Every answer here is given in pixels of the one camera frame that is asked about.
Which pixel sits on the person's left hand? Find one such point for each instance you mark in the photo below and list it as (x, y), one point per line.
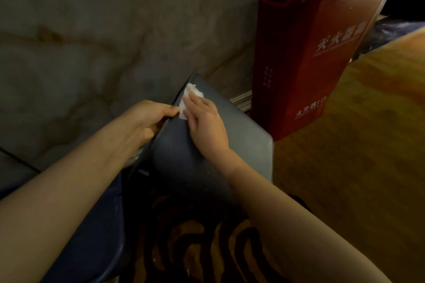
(142, 120)

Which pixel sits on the person's right hand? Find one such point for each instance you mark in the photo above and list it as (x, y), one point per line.
(207, 127)

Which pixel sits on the person's right thumb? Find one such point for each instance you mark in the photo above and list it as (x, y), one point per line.
(186, 115)

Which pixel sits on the person's left thumb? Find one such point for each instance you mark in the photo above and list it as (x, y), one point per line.
(166, 110)

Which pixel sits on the white tissue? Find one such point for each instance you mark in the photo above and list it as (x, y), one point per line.
(193, 88)

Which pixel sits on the person's right forearm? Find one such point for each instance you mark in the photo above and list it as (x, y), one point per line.
(282, 219)

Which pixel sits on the person's left forearm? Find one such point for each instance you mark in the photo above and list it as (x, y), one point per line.
(63, 200)

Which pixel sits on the tall red cardboard box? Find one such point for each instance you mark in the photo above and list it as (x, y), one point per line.
(298, 60)

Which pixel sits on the black brown patterned garment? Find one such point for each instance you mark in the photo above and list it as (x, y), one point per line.
(199, 246)

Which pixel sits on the dark patterned cloth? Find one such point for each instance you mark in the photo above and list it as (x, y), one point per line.
(388, 35)

